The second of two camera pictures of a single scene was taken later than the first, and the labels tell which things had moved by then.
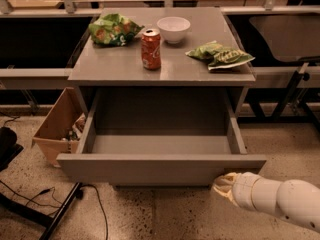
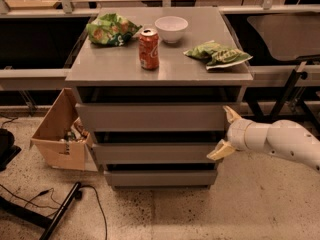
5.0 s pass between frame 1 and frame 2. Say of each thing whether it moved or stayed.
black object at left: stayed
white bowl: stayed
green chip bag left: stayed
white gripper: moved
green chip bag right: stayed
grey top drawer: moved
